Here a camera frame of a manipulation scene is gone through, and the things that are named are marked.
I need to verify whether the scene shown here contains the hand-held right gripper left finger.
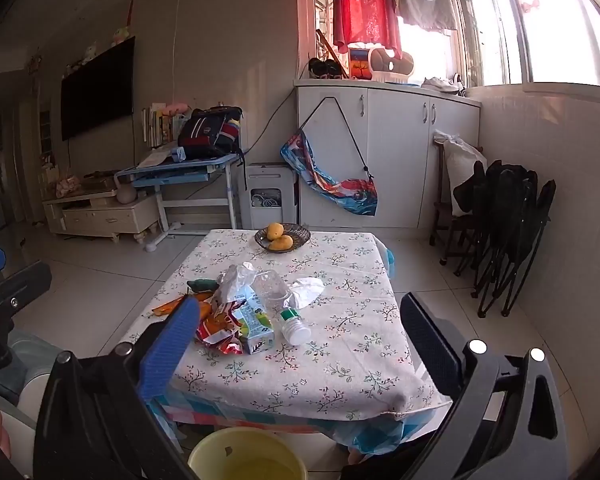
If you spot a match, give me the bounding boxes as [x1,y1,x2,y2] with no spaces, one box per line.
[32,297,202,480]

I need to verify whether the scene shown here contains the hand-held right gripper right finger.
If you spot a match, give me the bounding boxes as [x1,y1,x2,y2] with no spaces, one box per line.
[399,291,569,480]

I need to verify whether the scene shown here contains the orange red flyer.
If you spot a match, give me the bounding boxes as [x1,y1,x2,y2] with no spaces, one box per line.
[195,302,246,356]

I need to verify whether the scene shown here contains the green milk carton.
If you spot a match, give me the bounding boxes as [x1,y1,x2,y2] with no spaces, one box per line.
[231,295,276,356]

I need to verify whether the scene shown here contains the white plastic bag red print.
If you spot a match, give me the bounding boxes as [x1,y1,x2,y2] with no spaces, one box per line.
[214,262,259,307]

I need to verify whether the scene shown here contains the clear plastic cup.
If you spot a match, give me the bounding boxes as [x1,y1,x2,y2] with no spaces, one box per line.
[252,270,292,312]

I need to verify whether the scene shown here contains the white pill bottle green cap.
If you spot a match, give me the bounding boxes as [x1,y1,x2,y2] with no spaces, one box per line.
[279,308,312,346]

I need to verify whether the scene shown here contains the yellow plastic basin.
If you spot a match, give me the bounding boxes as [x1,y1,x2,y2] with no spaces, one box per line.
[187,427,309,480]

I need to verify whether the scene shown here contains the white tissue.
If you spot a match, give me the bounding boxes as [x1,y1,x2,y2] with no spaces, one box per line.
[284,277,327,310]

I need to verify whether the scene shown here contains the pale green chair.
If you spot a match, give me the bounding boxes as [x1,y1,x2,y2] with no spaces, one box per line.
[0,329,58,480]

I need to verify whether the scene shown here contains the cream TV stand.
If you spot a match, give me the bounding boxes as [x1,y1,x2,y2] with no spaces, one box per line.
[42,189,162,247]

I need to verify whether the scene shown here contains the blue checked plastic table cover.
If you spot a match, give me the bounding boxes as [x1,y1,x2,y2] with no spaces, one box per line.
[147,245,453,456]

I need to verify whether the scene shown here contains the floral tablecloth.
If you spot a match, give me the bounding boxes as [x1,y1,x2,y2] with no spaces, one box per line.
[121,229,451,421]

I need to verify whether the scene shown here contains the pink stuffed toy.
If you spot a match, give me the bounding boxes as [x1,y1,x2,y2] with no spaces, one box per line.
[54,175,84,199]

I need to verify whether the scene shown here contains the wooden chair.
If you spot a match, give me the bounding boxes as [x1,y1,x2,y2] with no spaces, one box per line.
[429,130,487,262]

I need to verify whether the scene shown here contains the black folding chairs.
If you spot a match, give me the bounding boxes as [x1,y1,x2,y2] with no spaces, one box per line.
[452,159,557,318]

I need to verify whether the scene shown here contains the dark fruit bowl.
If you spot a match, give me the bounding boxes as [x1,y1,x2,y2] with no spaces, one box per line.
[254,223,312,254]

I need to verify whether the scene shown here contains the blue study desk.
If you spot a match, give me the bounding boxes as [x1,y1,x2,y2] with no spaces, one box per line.
[114,154,244,252]

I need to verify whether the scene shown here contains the white air purifier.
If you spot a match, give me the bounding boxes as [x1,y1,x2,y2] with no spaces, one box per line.
[243,161,299,230]

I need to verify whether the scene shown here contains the white cabinet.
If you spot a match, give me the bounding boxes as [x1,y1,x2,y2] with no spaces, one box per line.
[293,79,483,232]

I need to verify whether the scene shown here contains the black television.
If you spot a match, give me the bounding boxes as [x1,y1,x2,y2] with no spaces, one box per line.
[61,36,136,142]

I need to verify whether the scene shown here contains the row of books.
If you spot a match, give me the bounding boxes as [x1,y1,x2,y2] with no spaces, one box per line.
[141,102,181,150]

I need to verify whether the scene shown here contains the dark blue backpack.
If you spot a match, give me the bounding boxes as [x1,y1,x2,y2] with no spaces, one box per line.
[177,106,245,160]

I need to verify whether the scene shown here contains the white shoes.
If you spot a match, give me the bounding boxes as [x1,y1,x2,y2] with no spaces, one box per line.
[419,76,465,96]

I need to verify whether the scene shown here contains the orange blue picture box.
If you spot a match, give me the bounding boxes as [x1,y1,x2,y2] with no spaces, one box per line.
[347,47,374,81]

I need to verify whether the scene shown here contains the black shoes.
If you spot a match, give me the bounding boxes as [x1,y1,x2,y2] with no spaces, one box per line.
[307,57,344,80]

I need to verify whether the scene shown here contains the white hanging garment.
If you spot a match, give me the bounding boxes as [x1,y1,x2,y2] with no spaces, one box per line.
[396,0,459,35]

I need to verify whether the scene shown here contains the red curtain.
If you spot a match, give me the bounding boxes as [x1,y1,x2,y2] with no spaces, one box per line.
[333,0,403,55]

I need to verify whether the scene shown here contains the window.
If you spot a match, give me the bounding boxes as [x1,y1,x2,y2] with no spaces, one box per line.
[450,0,600,89]

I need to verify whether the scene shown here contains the colourful drawstring bag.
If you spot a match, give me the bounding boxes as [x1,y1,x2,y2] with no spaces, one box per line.
[280,94,379,217]

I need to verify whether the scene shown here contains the black power cable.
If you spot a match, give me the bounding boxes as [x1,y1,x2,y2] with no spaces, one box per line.
[241,91,299,155]

